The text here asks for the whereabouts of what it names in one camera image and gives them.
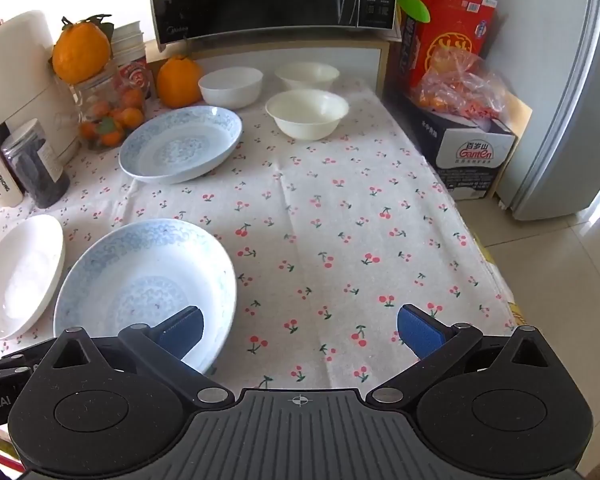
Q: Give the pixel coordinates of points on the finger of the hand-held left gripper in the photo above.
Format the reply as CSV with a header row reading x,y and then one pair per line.
x,y
22,356

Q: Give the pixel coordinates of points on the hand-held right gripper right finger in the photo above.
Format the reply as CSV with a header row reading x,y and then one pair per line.
x,y
420,330

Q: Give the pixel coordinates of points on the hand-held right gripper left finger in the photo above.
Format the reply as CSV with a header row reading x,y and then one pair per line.
x,y
182,332

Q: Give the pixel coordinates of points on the blue patterned plate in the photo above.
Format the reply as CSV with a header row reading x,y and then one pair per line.
x,y
145,275
180,145

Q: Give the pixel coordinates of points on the white plate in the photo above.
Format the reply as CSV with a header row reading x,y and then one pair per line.
x,y
20,275

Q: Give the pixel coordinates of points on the cream bowl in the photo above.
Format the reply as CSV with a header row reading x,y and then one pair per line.
x,y
305,115
305,74

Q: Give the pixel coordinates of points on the cherry print tablecloth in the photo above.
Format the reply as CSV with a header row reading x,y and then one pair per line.
x,y
330,220

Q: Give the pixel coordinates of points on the dark cardboard box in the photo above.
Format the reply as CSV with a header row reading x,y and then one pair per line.
x,y
460,160

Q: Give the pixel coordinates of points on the clear jar of dark contents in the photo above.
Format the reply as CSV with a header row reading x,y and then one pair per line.
x,y
35,170

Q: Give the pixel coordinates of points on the glass jar of small oranges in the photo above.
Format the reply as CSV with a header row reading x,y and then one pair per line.
x,y
105,120

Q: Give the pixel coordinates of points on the clear plastic bag of oranges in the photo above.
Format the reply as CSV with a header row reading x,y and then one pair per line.
x,y
460,90

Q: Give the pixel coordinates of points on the bright white bowl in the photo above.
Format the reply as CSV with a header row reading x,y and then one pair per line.
x,y
230,87

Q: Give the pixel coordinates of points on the silver refrigerator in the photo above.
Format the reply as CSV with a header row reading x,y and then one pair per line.
x,y
570,110

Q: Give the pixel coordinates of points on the glass jar with small oranges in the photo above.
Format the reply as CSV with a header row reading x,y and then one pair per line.
x,y
130,55

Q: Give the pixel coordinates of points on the cream air fryer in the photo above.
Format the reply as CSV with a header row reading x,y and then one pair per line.
x,y
20,70

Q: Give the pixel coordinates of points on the red cardboard box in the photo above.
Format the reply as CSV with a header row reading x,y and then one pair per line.
x,y
450,35

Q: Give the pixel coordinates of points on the large orange with leaves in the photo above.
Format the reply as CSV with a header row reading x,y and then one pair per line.
x,y
77,55

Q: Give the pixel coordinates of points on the green toy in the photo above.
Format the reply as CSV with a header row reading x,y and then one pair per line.
x,y
410,4

